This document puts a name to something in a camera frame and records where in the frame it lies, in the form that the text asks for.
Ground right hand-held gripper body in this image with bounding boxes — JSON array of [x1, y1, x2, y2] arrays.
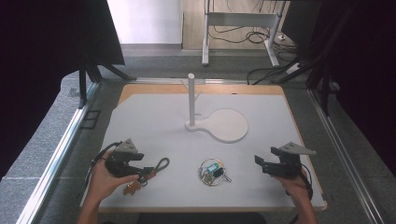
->
[[269, 141, 318, 179]]

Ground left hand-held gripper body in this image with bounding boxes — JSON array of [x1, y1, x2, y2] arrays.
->
[[105, 138, 146, 179]]

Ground keychain with dark strap loop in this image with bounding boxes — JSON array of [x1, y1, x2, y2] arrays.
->
[[122, 157, 171, 197]]

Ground white key holder stand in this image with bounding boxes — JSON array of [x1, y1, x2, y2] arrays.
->
[[180, 73, 249, 145]]

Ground person's right hand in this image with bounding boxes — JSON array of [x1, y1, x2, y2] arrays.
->
[[273, 167, 313, 203]]

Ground person's left hand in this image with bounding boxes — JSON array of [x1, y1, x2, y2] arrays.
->
[[89, 150, 140, 203]]

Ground white table mat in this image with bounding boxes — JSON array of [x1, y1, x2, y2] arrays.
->
[[79, 92, 327, 210]]

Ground white power strip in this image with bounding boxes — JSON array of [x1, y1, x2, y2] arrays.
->
[[285, 63, 302, 76]]

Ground black stand legs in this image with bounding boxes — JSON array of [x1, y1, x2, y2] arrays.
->
[[271, 0, 359, 117], [78, 50, 138, 110]]

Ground black curtain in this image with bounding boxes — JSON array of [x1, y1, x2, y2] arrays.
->
[[0, 0, 126, 182], [281, 0, 396, 176]]

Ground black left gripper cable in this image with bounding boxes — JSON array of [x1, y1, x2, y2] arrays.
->
[[81, 141, 123, 201]]

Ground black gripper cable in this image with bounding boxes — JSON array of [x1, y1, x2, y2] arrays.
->
[[81, 141, 123, 201], [289, 163, 314, 224]]

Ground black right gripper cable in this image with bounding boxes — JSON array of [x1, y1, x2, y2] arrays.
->
[[289, 163, 314, 224]]

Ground aluminium rail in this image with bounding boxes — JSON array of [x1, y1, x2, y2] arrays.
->
[[16, 81, 101, 224], [305, 88, 388, 224]]

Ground tangle of black floor cables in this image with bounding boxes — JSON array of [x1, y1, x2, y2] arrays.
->
[[207, 0, 299, 63]]

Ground white metal desk frame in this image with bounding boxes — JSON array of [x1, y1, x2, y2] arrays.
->
[[201, 0, 288, 68]]

